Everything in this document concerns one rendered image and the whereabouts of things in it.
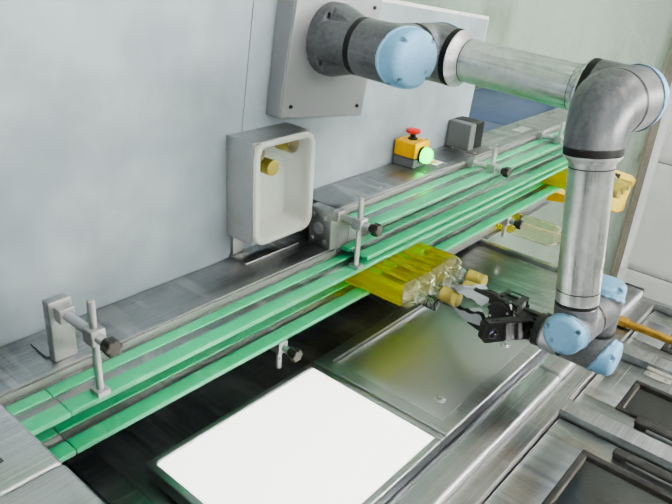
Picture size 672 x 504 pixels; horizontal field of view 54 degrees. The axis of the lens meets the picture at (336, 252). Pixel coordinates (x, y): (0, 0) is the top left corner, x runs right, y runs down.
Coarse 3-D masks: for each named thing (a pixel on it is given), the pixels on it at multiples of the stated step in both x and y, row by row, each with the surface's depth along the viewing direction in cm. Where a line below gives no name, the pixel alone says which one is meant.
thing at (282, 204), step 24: (264, 144) 130; (312, 144) 142; (288, 168) 147; (312, 168) 144; (264, 192) 145; (288, 192) 150; (312, 192) 147; (264, 216) 148; (288, 216) 151; (264, 240) 140
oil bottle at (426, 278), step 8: (392, 256) 159; (384, 264) 155; (392, 264) 155; (400, 264) 156; (408, 264) 156; (408, 272) 152; (416, 272) 152; (424, 272) 153; (424, 280) 150; (432, 280) 151; (424, 288) 150
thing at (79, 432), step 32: (544, 192) 226; (480, 224) 196; (352, 288) 156; (288, 320) 142; (320, 320) 143; (224, 352) 130; (256, 352) 130; (160, 384) 119; (192, 384) 119; (96, 416) 111; (128, 416) 111; (64, 448) 103
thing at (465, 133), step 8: (456, 120) 199; (464, 120) 200; (472, 120) 200; (480, 120) 201; (448, 128) 200; (456, 128) 198; (464, 128) 197; (472, 128) 196; (480, 128) 200; (448, 136) 201; (456, 136) 199; (464, 136) 198; (472, 136) 197; (480, 136) 201; (448, 144) 202; (456, 144) 200; (464, 144) 198; (472, 144) 199; (480, 144) 203
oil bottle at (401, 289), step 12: (360, 276) 153; (372, 276) 151; (384, 276) 149; (396, 276) 149; (408, 276) 150; (372, 288) 152; (384, 288) 149; (396, 288) 147; (408, 288) 145; (420, 288) 147; (396, 300) 148; (408, 300) 146
